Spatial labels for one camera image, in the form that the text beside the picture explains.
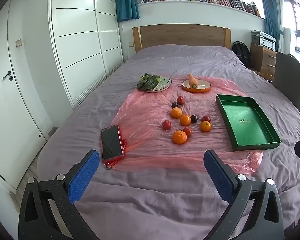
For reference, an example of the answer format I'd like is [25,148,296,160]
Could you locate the black backpack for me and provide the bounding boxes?
[231,41,251,67]

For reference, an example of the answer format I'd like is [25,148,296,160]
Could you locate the smartphone in red case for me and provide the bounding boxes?
[101,124,126,162]

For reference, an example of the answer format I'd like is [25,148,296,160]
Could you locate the white printer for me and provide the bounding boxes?
[251,30,277,49]

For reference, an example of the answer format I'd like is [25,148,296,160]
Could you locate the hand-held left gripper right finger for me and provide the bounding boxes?
[203,149,284,240]

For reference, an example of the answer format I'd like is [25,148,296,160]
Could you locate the green cardboard box tray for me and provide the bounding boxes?
[216,94,282,152]

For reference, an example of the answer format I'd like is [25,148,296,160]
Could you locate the white door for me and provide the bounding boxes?
[0,0,58,193]

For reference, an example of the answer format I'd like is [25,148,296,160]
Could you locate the orange rimmed plate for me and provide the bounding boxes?
[182,79,212,93]

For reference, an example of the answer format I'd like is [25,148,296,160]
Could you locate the leafy green vegetable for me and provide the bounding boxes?
[136,73,163,90]

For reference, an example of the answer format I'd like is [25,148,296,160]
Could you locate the teal curtain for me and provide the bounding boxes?
[116,0,140,22]
[260,0,280,39]

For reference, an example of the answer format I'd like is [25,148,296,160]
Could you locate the white wardrobe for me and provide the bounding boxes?
[48,0,124,108]

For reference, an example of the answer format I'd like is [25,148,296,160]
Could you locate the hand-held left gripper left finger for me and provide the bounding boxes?
[18,149,100,240]

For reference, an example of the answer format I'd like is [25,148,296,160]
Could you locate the wooden nightstand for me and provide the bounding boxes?
[250,43,277,81]

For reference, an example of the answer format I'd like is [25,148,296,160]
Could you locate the white patterned plate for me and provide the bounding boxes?
[137,76,172,93]

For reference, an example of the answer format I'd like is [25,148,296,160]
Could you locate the wooden headboard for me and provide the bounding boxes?
[132,24,231,53]

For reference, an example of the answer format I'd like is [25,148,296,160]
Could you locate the pink plastic sheet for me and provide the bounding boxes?
[111,76,264,174]

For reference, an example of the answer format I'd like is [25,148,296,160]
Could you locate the red beaded strap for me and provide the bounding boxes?
[105,139,128,170]

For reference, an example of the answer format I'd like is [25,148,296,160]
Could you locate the grey chair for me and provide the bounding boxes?
[273,52,300,124]

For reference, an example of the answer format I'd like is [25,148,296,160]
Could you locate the carrot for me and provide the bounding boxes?
[187,74,198,90]

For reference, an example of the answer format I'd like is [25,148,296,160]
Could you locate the bed with purple sheet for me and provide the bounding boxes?
[36,44,300,240]

